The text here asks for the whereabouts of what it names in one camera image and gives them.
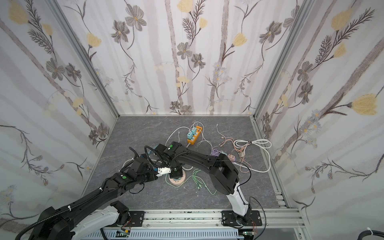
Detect orange power strip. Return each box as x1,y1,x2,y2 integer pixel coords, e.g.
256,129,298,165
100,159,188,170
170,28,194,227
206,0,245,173
187,126,203,145

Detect round beige power strip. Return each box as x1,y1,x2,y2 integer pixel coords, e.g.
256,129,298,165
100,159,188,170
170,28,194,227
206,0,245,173
168,176,186,187

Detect thin white cable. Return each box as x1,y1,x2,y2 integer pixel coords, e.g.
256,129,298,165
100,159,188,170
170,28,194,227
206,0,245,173
164,120,214,149

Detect light green charging cable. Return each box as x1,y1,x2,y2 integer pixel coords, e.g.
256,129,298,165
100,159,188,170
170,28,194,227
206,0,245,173
164,168,218,196

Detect purple power strip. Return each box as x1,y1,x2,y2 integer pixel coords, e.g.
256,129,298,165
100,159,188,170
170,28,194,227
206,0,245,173
211,149,231,162

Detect pink USB charger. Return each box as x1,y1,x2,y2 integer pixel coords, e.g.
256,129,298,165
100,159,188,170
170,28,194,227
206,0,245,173
228,154,236,162

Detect pink charging cable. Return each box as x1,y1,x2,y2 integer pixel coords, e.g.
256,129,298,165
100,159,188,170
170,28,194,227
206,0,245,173
215,124,250,160

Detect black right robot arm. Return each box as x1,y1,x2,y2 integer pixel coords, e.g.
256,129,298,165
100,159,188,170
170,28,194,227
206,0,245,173
144,142,253,226

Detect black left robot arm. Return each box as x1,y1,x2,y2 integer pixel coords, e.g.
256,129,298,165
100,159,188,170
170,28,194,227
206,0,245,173
15,146,157,240

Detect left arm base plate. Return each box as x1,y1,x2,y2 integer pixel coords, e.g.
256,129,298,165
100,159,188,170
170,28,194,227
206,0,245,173
111,211,145,227

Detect aluminium rail frame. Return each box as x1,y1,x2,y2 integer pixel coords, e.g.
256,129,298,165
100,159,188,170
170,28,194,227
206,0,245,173
72,207,310,240

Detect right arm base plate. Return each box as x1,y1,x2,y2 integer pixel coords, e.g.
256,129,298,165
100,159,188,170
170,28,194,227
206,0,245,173
221,210,263,228

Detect white cord of purple strip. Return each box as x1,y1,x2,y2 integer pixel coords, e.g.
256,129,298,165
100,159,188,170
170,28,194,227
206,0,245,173
232,138,273,174

